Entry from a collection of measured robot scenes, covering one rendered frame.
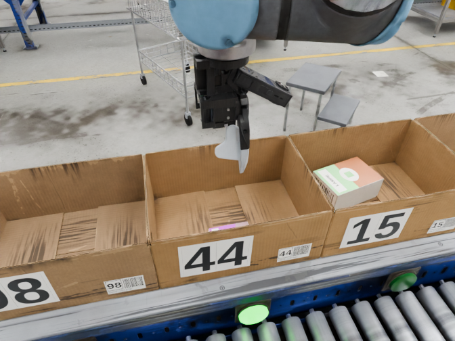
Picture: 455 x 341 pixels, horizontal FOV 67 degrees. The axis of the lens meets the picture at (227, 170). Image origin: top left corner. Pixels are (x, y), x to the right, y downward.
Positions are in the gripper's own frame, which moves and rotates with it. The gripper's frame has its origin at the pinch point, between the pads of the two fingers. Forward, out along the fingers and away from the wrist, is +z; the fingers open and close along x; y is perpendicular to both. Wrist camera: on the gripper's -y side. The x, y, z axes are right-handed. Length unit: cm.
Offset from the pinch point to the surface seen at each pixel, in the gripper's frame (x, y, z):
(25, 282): 8.2, 43.7, 17.8
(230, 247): 8.5, 3.4, 19.0
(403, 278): 16, -39, 34
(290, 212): -6.5, -17.0, 29.3
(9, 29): -424, 178, 102
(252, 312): 16.1, -0.1, 34.1
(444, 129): -20, -72, 19
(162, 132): -186, 14, 119
